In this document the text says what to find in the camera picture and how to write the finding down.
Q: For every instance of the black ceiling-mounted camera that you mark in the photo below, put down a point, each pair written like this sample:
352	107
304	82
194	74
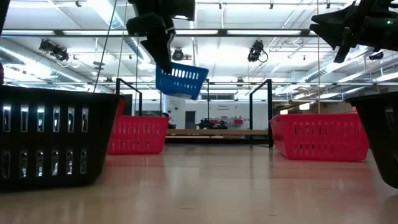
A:
255	49
376	56
178	55
53	49

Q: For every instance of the black plastic slotted basket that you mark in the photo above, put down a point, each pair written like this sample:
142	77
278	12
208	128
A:
46	137
379	140

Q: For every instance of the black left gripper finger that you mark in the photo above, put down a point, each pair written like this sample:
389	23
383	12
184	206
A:
160	51

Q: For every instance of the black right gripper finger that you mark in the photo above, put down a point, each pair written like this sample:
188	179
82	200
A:
332	34
337	17

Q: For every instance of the blue plastic slotted basket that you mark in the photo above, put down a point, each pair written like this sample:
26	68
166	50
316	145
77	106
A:
183	85

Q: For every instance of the brown cardboard box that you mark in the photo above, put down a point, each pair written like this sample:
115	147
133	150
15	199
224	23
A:
335	108

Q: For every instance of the distant robot workstation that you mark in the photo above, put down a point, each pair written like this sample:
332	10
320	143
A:
214	124

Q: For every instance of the red plastic slotted basket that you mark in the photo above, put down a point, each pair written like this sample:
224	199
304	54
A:
136	119
320	119

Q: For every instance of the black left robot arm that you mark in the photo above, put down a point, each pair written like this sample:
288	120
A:
3	12

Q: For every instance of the black ceiling light rail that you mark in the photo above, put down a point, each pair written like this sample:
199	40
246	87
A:
222	32

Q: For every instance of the black-framed wooden shelf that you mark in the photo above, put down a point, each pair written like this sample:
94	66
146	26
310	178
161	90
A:
217	132

